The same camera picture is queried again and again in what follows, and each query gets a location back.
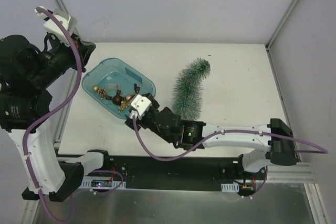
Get teal transparent plastic bin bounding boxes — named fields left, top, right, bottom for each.
left=82, top=58, right=156, bottom=120

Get brown matte ball ornament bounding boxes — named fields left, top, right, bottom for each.
left=112, top=95, right=122, bottom=105

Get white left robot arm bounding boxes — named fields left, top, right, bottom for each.
left=1, top=33, right=111, bottom=202

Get gold berry sprig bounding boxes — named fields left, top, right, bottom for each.
left=118, top=94, right=135, bottom=113

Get controller board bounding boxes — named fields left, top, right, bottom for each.
left=79, top=178, right=126, bottom=190
left=220, top=182, right=256, bottom=193

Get right aluminium corner post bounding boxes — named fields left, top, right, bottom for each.
left=265, top=0, right=301, bottom=51

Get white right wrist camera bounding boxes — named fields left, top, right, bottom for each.
left=130, top=94, right=152, bottom=120

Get small frosted green christmas tree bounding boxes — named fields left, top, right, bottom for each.
left=172, top=58, right=211, bottom=121

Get gold glitter ball ornament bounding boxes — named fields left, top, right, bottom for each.
left=91, top=86, right=100, bottom=92

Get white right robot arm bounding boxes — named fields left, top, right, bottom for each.
left=125, top=93, right=297, bottom=179

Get frosted pine cone ornament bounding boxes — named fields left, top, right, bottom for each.
left=97, top=88, right=107, bottom=100

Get brown ribbon bow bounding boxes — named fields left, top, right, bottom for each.
left=105, top=83, right=141, bottom=101

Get clear battery box fairy lights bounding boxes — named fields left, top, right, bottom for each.
left=104, top=83, right=121, bottom=91

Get right controller board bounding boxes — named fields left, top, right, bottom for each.
left=220, top=182, right=256, bottom=193

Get left controller board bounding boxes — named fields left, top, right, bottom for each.
left=79, top=178, right=126, bottom=190

